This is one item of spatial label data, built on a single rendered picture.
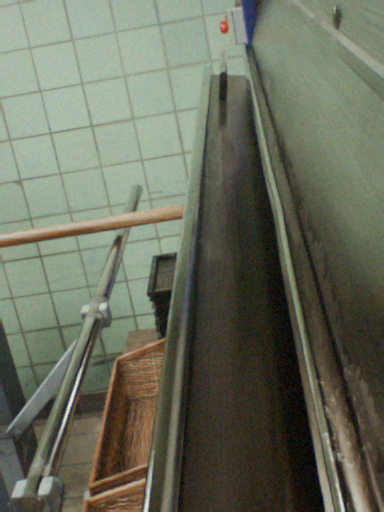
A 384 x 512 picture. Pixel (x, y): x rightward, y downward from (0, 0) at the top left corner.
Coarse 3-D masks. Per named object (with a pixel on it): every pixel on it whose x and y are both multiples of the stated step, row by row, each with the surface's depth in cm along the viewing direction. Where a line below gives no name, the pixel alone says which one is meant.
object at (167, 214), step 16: (160, 208) 167; (176, 208) 166; (64, 224) 168; (80, 224) 167; (96, 224) 167; (112, 224) 167; (128, 224) 167; (144, 224) 167; (0, 240) 169; (16, 240) 169; (32, 240) 169
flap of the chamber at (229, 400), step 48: (240, 96) 162; (240, 144) 124; (240, 192) 100; (240, 240) 84; (240, 288) 73; (240, 336) 64; (288, 336) 64; (192, 384) 57; (240, 384) 57; (288, 384) 57; (192, 432) 51; (240, 432) 51; (288, 432) 52; (192, 480) 47; (240, 480) 47; (288, 480) 47
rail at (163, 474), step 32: (192, 160) 107; (192, 192) 93; (192, 224) 83; (192, 256) 75; (192, 288) 68; (192, 320) 63; (160, 384) 53; (160, 416) 49; (160, 448) 46; (160, 480) 44
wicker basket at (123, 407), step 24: (120, 360) 212; (144, 360) 212; (120, 384) 210; (144, 384) 215; (120, 408) 206; (144, 408) 214; (120, 432) 199; (144, 432) 203; (96, 456) 171; (120, 456) 194; (144, 456) 194; (96, 480) 167; (120, 480) 161
